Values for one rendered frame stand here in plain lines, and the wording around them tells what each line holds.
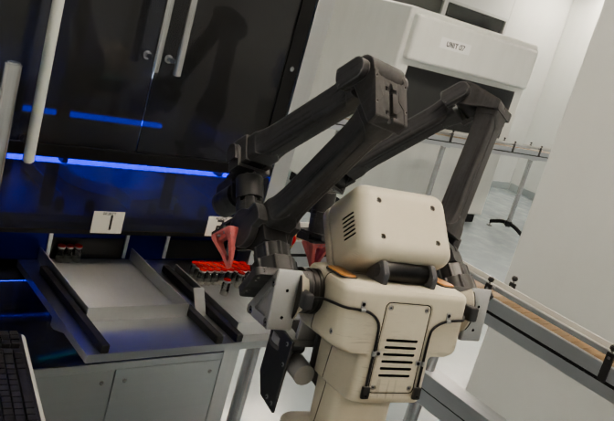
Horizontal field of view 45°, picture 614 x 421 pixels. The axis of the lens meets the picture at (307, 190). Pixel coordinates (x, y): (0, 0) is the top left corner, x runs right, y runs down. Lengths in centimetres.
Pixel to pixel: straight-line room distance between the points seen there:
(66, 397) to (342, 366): 99
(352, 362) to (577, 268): 182
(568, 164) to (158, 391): 180
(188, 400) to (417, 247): 120
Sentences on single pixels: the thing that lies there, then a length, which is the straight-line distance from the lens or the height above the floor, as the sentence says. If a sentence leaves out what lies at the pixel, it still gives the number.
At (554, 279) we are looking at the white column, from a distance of 314.
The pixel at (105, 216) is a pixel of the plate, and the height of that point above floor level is 104.
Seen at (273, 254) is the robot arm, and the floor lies 123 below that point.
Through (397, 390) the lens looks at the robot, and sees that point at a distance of 144.
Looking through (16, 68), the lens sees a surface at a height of 147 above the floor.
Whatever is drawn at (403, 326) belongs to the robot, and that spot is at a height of 117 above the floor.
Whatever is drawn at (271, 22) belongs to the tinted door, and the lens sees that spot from 205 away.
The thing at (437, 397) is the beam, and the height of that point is 50.
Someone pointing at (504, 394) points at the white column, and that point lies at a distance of 333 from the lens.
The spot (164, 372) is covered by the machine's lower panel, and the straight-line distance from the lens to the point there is 229.
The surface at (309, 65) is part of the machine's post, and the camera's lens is 214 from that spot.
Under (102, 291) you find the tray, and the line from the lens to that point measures 191.
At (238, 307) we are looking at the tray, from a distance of 199.
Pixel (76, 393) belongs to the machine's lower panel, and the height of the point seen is 52.
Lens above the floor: 166
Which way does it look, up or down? 13 degrees down
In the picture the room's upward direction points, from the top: 16 degrees clockwise
